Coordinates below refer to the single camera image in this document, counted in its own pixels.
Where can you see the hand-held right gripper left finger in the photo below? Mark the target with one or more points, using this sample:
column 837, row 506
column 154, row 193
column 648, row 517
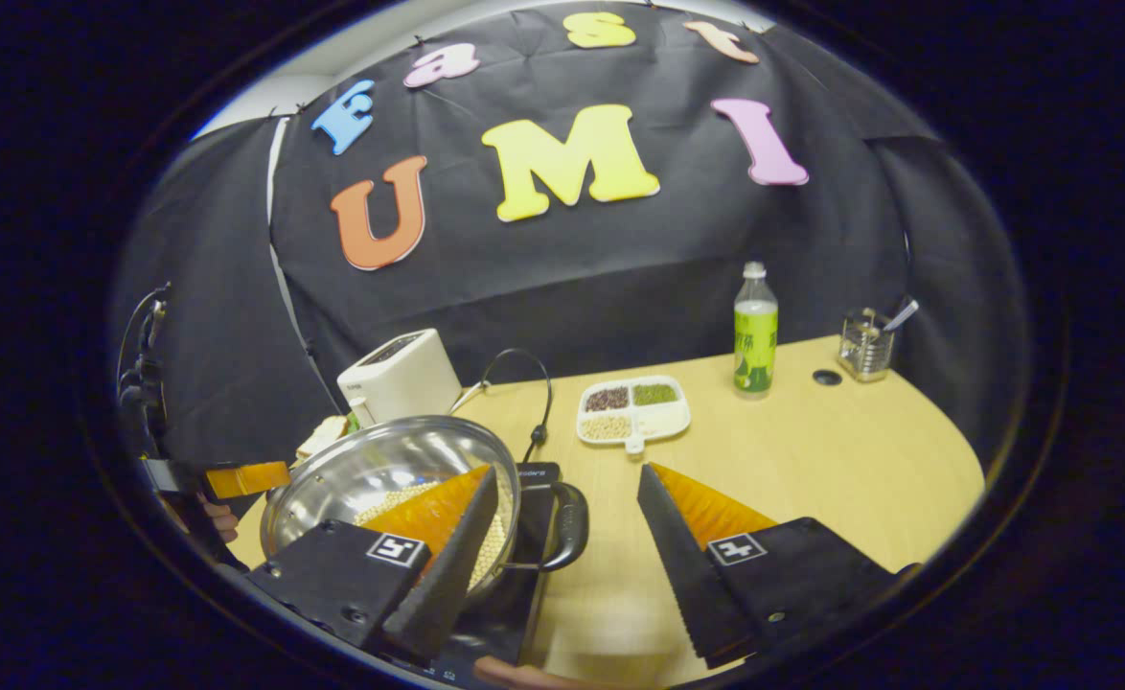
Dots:
column 452, row 565

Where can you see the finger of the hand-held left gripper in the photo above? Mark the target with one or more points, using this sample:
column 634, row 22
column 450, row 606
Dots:
column 251, row 479

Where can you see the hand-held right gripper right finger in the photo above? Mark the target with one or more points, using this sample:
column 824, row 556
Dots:
column 682, row 565

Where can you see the black induction cooktop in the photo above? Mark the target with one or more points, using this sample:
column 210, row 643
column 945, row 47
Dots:
column 524, row 575

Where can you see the soybeans in pot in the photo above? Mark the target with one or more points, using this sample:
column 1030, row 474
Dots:
column 491, row 546

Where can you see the bread slice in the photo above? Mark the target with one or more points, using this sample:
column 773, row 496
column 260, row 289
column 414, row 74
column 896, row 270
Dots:
column 323, row 436

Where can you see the white divided plate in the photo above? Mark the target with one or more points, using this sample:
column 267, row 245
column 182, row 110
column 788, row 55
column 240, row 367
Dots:
column 663, row 420

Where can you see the small pile of soybeans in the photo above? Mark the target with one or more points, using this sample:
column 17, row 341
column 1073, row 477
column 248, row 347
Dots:
column 606, row 426

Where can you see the pile of green mung beans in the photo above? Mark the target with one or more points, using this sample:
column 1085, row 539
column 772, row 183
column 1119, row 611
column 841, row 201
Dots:
column 654, row 394

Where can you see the white toaster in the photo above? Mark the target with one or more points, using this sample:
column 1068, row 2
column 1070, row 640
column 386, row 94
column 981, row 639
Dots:
column 400, row 379

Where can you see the pile of red beans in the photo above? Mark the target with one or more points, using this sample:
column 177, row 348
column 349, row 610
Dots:
column 607, row 399

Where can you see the green drink bottle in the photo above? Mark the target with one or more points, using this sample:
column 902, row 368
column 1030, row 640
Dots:
column 756, row 335

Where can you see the metal mesh utensil holder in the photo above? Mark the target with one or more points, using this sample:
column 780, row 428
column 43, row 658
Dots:
column 864, row 353

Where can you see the black backdrop cloth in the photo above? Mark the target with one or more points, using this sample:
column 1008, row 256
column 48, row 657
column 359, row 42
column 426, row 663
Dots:
column 572, row 278

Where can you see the metal spoon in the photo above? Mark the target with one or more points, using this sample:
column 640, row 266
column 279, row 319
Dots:
column 903, row 314

